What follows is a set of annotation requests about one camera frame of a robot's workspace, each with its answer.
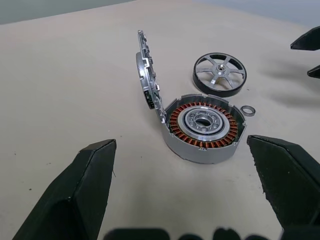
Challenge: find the round grey metal object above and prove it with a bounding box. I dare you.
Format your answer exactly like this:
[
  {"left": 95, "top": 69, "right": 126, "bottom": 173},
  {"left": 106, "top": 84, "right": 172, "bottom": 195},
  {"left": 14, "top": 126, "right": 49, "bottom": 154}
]
[{"left": 155, "top": 92, "right": 249, "bottom": 165}]

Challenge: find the silver motor end cover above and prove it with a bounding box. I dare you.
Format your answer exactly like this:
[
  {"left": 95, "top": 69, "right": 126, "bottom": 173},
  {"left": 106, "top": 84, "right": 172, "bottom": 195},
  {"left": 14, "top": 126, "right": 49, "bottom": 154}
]
[{"left": 135, "top": 30, "right": 167, "bottom": 125}]

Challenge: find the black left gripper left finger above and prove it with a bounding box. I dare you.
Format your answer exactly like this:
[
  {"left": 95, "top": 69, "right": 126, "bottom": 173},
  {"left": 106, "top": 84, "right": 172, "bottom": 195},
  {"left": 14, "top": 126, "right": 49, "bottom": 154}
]
[{"left": 12, "top": 139, "right": 117, "bottom": 240}]

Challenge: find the small silver bearing ring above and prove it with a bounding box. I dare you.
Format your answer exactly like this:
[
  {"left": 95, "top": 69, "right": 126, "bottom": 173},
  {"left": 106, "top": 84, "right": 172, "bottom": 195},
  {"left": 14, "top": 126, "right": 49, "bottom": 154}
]
[{"left": 239, "top": 104, "right": 257, "bottom": 117}]

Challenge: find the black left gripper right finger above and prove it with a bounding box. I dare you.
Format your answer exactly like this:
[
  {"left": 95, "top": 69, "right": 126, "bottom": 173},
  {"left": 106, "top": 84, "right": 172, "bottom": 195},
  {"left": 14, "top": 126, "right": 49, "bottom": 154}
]
[{"left": 246, "top": 134, "right": 320, "bottom": 233}]

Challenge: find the black rimmed silver spoked rotor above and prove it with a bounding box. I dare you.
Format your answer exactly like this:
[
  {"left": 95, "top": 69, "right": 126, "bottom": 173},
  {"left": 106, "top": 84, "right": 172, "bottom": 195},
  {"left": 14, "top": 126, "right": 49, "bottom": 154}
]
[{"left": 192, "top": 52, "right": 248, "bottom": 98}]

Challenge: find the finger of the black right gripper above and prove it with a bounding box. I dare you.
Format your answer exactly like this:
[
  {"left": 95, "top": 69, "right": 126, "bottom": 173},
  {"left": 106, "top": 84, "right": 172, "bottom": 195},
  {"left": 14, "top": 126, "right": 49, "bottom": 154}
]
[
  {"left": 290, "top": 25, "right": 320, "bottom": 52},
  {"left": 306, "top": 64, "right": 320, "bottom": 78}
]

